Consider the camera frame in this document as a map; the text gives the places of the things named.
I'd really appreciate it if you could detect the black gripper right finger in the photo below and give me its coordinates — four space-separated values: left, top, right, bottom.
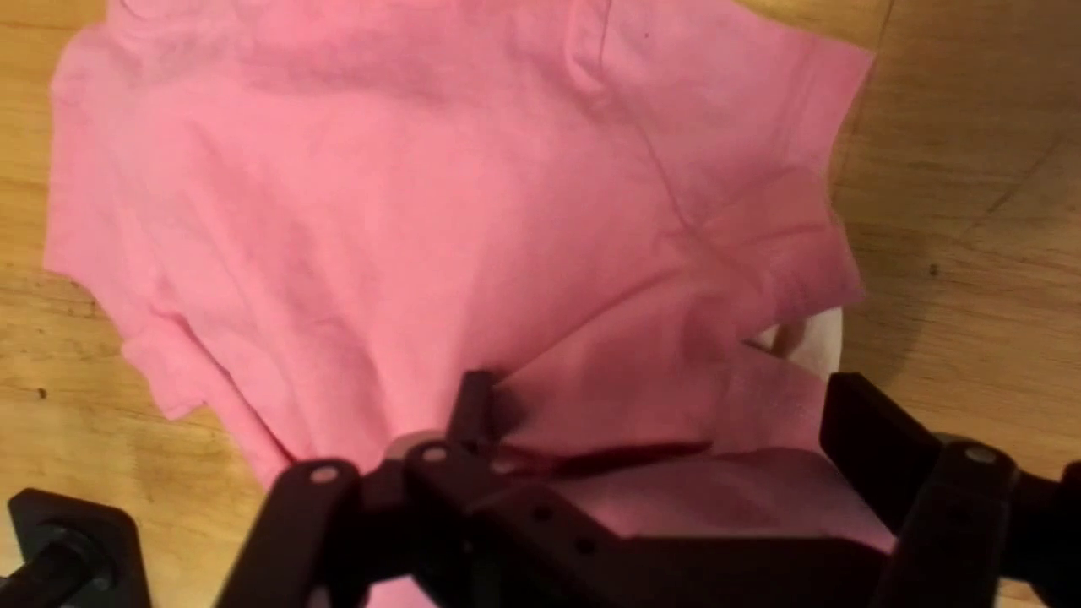
817 367 1081 608

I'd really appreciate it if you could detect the pink shirt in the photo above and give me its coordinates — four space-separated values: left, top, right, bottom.
47 0 876 540

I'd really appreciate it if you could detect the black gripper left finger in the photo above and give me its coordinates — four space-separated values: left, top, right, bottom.
216 367 533 608

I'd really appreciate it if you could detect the peach shirt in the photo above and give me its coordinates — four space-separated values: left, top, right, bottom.
752 308 843 378

